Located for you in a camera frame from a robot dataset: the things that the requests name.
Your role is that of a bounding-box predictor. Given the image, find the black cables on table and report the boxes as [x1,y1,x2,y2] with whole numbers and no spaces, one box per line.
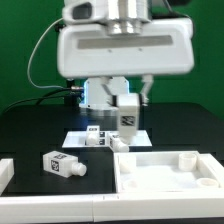
[2,87,73,114]

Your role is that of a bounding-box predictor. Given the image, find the white front fence rail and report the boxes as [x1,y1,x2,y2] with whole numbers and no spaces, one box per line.
[0,189,224,224]

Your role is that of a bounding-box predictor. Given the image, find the black camera stand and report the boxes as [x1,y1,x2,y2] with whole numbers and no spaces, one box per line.
[64,79,84,107]

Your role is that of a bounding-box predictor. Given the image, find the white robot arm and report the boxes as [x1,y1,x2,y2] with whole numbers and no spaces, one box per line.
[57,0,194,107]

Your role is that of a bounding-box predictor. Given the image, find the grey cable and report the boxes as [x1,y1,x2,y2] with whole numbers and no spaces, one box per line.
[27,18,75,90]

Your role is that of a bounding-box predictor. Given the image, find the white left fence block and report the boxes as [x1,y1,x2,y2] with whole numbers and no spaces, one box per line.
[0,159,14,196]

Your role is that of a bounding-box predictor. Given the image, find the white plate with tags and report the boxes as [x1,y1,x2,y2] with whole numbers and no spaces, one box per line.
[62,130,152,148]

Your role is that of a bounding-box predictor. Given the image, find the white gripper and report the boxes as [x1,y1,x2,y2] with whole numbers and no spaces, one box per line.
[57,18,194,107]

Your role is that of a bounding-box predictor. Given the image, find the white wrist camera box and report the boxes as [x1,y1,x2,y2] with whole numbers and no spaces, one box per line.
[62,0,108,25]

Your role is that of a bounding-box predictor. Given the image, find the white square tabletop part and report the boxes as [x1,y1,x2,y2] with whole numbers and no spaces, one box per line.
[114,151,224,193]

